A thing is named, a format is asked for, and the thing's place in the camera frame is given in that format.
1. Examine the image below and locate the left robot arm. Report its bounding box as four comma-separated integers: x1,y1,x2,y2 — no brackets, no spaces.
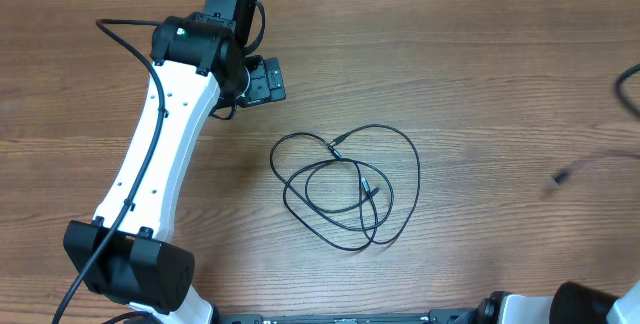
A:
63,0,286,323

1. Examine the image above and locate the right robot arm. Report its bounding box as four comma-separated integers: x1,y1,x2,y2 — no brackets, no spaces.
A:
456,282,639,324

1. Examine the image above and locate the black usb cable thick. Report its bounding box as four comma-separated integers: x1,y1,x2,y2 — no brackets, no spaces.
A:
541,64,639,199

